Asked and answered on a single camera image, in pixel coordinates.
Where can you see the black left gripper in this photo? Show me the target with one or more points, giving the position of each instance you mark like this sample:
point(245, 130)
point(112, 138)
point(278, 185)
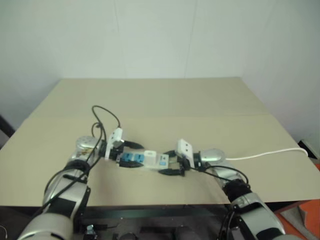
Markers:
point(118, 153)

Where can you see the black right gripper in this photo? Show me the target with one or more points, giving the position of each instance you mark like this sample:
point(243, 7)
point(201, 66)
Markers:
point(184, 166)

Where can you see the white power strip blue sockets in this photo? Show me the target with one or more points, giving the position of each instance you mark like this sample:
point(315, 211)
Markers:
point(135, 158)

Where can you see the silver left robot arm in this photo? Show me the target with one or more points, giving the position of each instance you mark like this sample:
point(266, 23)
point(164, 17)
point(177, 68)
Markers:
point(62, 205)

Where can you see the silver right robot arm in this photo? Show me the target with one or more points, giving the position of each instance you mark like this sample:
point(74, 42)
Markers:
point(252, 210)

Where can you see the grey wedge block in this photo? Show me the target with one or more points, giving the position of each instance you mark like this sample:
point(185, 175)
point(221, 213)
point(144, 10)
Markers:
point(293, 218)

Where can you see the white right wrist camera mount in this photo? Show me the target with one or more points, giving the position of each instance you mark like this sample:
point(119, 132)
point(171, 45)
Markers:
point(185, 148)

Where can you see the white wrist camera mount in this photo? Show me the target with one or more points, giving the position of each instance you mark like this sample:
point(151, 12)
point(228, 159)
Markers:
point(185, 148)
point(113, 137)

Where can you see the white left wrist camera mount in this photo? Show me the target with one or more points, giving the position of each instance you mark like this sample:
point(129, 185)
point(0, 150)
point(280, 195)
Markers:
point(113, 137)

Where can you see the dark table frame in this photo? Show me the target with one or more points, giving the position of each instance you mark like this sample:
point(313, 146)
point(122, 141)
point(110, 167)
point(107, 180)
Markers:
point(155, 212)

